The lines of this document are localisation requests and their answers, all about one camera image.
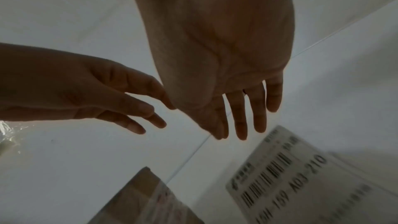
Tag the person's left hand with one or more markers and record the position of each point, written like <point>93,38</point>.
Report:
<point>62,82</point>

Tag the person's right hand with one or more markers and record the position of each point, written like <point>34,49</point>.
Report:
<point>217,33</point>

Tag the clear plastic bag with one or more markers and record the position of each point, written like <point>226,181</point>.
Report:
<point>9,137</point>

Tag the brown taped cardboard box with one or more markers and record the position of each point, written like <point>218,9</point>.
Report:
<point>149,198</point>

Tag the parcel with white shipping label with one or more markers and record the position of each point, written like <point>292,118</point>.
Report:
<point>298,181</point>

